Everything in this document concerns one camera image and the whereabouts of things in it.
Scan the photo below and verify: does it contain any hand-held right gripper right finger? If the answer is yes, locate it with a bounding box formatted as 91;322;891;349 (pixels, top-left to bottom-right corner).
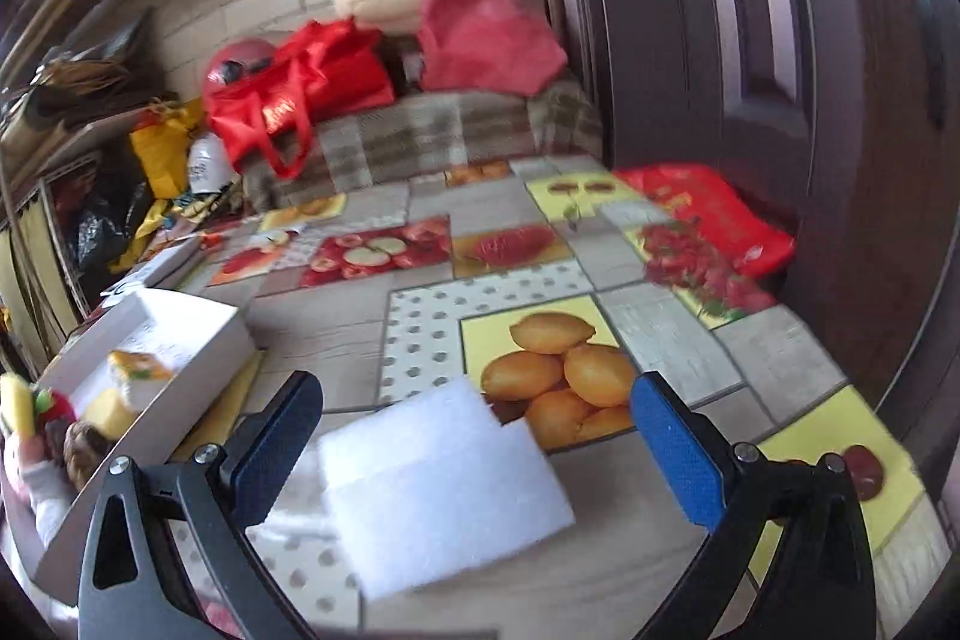
630;371;878;640

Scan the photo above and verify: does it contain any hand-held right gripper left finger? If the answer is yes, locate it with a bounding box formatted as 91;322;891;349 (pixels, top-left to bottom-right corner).
77;370;325;640

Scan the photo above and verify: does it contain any white cardboard box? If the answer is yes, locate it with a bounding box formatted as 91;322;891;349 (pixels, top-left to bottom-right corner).
34;287;260;587

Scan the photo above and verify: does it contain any pale yellow plush toy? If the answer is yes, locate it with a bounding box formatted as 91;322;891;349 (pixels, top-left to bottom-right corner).
81;389;142;440

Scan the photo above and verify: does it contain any red apple plush toy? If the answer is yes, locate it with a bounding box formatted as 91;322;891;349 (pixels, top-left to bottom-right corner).
28;387;77;442

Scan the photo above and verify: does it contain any pink plush toy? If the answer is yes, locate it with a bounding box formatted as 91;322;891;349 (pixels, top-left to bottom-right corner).
0;437;76;547

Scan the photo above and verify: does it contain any bright yellow plush toy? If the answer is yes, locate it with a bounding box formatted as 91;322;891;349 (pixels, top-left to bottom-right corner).
0;374;38;438

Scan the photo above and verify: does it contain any fruit print tablecloth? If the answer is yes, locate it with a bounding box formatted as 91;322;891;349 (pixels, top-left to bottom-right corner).
0;156;953;640

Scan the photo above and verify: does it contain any small white box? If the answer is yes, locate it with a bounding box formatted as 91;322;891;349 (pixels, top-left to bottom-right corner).
101;233;205;305

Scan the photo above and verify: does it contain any red glossy packet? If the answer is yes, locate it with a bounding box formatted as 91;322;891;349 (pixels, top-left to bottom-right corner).
615;162;796;280

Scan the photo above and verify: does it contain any yellow patterned wrapper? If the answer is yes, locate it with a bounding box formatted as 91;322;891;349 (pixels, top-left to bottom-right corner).
112;190;226;270

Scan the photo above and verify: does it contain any black plastic bag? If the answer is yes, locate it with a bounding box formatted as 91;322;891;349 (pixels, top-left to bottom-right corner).
64;179;155;274

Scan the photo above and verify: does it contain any white jar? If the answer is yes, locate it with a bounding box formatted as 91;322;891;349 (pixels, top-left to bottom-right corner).
186;134;226;195

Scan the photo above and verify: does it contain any yellow bag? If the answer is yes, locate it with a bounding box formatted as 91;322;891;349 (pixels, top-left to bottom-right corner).
129;100;207;199

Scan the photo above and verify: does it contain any wooden shelf unit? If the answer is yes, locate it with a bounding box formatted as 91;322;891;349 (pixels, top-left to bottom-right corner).
0;111;143;356

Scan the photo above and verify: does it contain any plaid blanket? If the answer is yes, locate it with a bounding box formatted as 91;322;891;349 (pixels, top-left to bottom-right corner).
240;70;605;210

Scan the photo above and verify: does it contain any red tote bag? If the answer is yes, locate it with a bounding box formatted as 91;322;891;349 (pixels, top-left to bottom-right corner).
202;20;396;180

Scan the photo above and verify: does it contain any red helmet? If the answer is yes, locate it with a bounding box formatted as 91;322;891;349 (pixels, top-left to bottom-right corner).
206;38;280;86

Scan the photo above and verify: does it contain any brown paper bag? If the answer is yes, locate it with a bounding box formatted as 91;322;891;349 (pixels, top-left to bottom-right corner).
22;14;162;124

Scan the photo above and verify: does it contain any brown wooden door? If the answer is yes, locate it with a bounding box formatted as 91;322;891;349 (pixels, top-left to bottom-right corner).
517;0;960;431

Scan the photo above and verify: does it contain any red plastic bag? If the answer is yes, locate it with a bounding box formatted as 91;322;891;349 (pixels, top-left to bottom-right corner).
416;0;569;97

